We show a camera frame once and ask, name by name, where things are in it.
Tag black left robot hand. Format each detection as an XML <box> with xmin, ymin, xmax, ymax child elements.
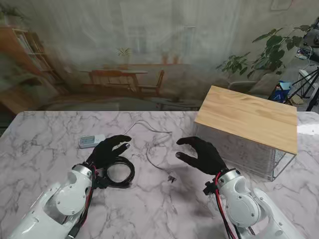
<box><xmin>87</xmin><ymin>134</ymin><xmax>132</xmax><ymax>170</ymax></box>

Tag printed scenery backdrop cloth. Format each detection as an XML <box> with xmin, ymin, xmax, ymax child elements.
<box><xmin>0</xmin><ymin>0</ymin><xmax>311</xmax><ymax>112</ymax></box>

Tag right arm red black cables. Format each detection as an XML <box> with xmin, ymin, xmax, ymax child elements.
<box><xmin>214</xmin><ymin>171</ymin><xmax>241</xmax><ymax>239</ymax></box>

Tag arm red black cables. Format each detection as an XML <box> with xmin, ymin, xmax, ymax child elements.
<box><xmin>214</xmin><ymin>171</ymin><xmax>241</xmax><ymax>239</ymax></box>
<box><xmin>67</xmin><ymin>166</ymin><xmax>98</xmax><ymax>237</ymax></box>

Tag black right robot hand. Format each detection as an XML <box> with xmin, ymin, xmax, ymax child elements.
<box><xmin>175</xmin><ymin>136</ymin><xmax>228</xmax><ymax>175</ymax></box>

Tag white power strip with cord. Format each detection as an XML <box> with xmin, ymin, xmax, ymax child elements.
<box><xmin>79</xmin><ymin>120</ymin><xmax>178</xmax><ymax>182</ymax></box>

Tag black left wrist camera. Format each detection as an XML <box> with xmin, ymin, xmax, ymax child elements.
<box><xmin>96</xmin><ymin>171</ymin><xmax>110</xmax><ymax>189</ymax></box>

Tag white box on floor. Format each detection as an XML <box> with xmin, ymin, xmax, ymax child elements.
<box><xmin>299</xmin><ymin>69</ymin><xmax>319</xmax><ymax>88</ymax></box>

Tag black coiled cable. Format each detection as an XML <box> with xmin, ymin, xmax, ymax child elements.
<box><xmin>99</xmin><ymin>161</ymin><xmax>136</xmax><ymax>189</ymax></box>

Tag blue bag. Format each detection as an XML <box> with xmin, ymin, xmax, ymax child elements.
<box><xmin>270</xmin><ymin>81</ymin><xmax>292</xmax><ymax>103</ymax></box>

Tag wire cabinet with wooden top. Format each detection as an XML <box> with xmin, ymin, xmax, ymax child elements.
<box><xmin>193</xmin><ymin>85</ymin><xmax>299</xmax><ymax>184</ymax></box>

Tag white wire mesh drawer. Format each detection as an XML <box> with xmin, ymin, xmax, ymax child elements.
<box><xmin>195</xmin><ymin>123</ymin><xmax>275</xmax><ymax>181</ymax></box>

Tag left arm red black cables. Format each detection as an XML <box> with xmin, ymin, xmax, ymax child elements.
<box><xmin>67</xmin><ymin>166</ymin><xmax>98</xmax><ymax>237</ymax></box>

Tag black tripod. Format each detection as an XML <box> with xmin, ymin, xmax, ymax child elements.
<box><xmin>291</xmin><ymin>66</ymin><xmax>319</xmax><ymax>112</ymax></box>

